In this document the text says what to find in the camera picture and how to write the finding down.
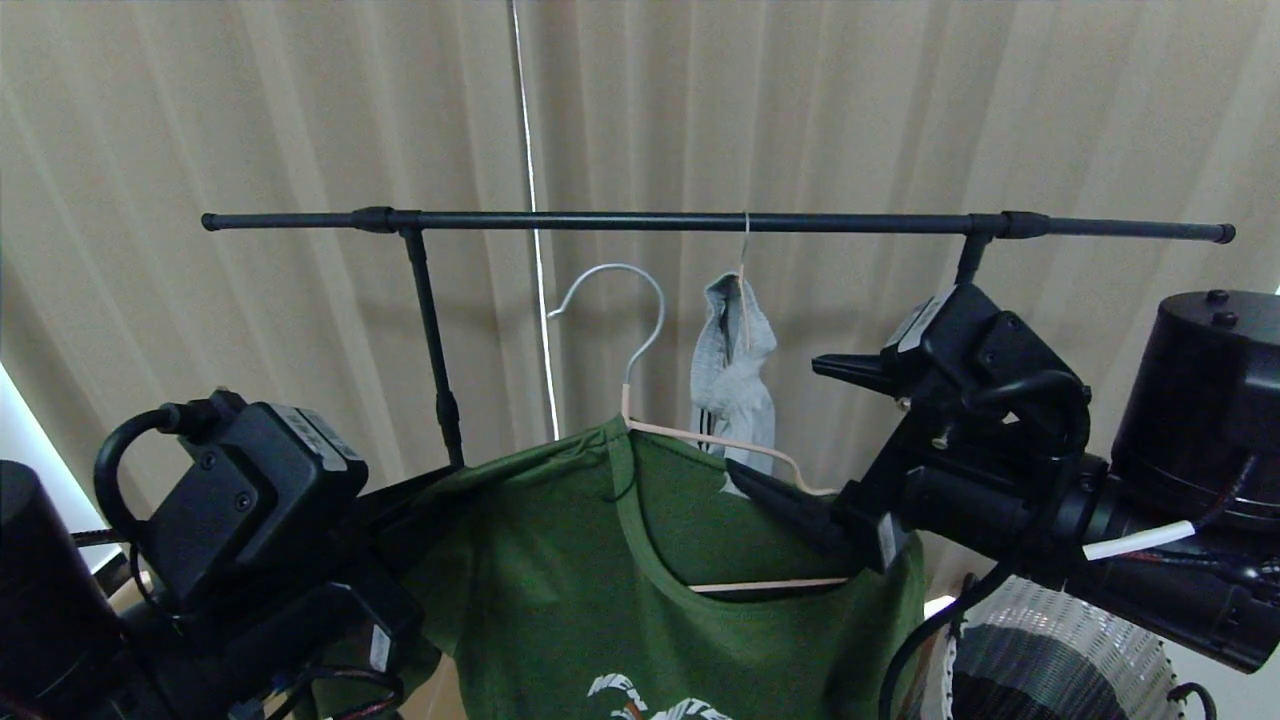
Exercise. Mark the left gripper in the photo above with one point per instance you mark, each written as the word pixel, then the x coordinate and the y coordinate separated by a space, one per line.
pixel 250 650

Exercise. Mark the green garment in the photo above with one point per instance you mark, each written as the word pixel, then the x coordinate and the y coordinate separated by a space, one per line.
pixel 540 580

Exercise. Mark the pale grey shorts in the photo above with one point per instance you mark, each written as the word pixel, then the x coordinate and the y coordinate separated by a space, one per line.
pixel 735 380

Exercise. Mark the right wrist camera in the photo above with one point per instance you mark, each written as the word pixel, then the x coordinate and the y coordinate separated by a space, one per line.
pixel 980 340

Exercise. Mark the pink clothes hanger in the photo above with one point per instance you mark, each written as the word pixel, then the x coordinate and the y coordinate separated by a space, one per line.
pixel 745 270
pixel 655 330

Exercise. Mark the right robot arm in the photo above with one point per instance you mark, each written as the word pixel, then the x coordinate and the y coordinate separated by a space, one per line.
pixel 1200 400

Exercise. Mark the beige curtain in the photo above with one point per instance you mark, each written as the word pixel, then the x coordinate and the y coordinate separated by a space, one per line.
pixel 250 100

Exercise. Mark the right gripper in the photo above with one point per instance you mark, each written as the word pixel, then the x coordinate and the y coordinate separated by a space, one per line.
pixel 970 490

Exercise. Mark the black clothes rack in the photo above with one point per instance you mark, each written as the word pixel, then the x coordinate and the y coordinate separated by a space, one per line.
pixel 700 221

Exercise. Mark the white laundry basket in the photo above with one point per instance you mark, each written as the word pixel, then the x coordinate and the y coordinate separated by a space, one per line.
pixel 1050 650

